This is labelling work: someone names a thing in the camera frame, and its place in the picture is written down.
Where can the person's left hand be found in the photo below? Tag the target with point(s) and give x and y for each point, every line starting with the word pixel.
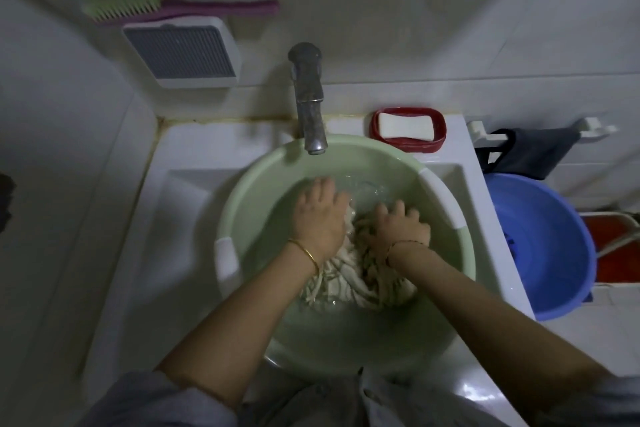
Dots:
pixel 317 221

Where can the person's right hand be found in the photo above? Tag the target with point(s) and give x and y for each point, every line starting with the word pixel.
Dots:
pixel 400 234

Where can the light green plastic basin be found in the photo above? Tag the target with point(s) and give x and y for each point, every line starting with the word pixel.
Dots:
pixel 270 211

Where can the cream leaf-patterned clothes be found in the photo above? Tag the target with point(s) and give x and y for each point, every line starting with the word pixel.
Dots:
pixel 360 281

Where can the red soap dish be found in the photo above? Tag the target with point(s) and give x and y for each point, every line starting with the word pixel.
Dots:
pixel 440 134

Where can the white soap bar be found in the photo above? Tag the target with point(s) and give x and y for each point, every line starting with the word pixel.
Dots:
pixel 405 125

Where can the metal faucet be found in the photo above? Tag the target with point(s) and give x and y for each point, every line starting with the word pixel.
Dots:
pixel 309 101

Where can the person's left forearm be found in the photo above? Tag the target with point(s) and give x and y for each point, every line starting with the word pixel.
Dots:
pixel 235 331

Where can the person's right forearm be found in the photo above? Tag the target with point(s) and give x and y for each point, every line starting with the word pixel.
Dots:
pixel 500 326

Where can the person's grey patterned shirt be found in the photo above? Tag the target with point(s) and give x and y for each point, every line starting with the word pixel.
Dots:
pixel 325 404

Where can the gold bangle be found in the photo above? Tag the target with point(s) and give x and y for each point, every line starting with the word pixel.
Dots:
pixel 305 251

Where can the blue plastic basin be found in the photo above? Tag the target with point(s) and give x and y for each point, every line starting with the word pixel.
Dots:
pixel 550 241

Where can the dark grey cloth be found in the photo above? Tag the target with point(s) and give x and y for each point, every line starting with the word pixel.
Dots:
pixel 537 152

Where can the white ceramic sink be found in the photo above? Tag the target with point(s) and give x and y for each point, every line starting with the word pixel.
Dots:
pixel 155 241

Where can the red bucket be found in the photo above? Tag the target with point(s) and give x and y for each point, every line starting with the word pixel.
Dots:
pixel 617 249

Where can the green and pink scrub brush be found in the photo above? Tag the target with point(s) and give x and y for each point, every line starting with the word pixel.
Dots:
pixel 200 8

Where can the dark purple towel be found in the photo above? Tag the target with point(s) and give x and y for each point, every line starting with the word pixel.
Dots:
pixel 6 201

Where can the white wall box grey ribbed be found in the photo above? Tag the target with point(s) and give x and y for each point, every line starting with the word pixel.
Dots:
pixel 182 51

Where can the white wall towel rack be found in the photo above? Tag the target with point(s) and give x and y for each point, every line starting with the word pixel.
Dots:
pixel 597 129

